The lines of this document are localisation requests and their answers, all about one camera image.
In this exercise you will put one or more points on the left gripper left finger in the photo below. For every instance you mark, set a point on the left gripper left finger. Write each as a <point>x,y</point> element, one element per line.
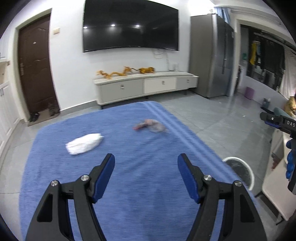
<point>51,220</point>

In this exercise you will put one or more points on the purple small bin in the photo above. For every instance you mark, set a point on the purple small bin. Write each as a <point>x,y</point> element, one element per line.
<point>249,93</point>

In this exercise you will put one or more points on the white tissue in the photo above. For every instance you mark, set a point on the white tissue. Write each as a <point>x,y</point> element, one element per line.
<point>84,144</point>

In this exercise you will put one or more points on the white round trash bin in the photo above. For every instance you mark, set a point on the white round trash bin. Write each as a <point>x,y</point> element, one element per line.
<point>242,169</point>

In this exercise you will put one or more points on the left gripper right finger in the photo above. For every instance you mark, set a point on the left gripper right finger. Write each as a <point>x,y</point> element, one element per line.
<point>240,219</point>

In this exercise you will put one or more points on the white low tv cabinet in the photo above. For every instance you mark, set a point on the white low tv cabinet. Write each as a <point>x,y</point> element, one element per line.
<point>122,88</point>

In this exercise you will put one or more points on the black curved wall television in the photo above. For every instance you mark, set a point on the black curved wall television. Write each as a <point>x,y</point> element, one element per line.
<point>123,24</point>

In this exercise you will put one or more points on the white coffee table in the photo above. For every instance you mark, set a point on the white coffee table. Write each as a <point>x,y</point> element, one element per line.
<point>275,183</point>

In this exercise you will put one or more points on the clear plastic bag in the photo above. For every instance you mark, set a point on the clear plastic bag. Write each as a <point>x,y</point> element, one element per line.
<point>153,125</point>

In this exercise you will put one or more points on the brown boots by door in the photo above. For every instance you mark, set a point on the brown boots by door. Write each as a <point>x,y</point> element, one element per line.
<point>53,109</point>

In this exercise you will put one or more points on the right blue white gloved hand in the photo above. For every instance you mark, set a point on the right blue white gloved hand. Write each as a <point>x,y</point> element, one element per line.
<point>290,159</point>

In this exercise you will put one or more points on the dark shoes by door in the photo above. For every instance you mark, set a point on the dark shoes by door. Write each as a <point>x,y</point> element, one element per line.
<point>34,117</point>

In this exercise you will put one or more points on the golden dragon figurine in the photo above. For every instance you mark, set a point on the golden dragon figurine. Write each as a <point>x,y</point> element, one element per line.
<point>125,71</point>

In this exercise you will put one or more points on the blue fluffy rug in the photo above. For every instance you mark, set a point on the blue fluffy rug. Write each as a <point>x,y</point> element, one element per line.
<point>146,198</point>

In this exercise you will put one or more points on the person in yellow shirt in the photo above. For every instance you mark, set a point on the person in yellow shirt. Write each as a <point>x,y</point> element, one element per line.
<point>290,106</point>

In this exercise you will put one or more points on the golden lion figurine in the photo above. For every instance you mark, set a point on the golden lion figurine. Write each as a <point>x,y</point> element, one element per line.
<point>146,70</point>

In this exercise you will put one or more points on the yellow hanging garment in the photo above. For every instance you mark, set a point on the yellow hanging garment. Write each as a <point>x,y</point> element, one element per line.
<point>253,53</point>

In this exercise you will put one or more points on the brown entrance door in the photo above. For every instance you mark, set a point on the brown entrance door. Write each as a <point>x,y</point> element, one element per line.
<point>34,65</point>

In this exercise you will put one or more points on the grey steel refrigerator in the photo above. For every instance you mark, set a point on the grey steel refrigerator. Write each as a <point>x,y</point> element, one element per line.
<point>211,54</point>

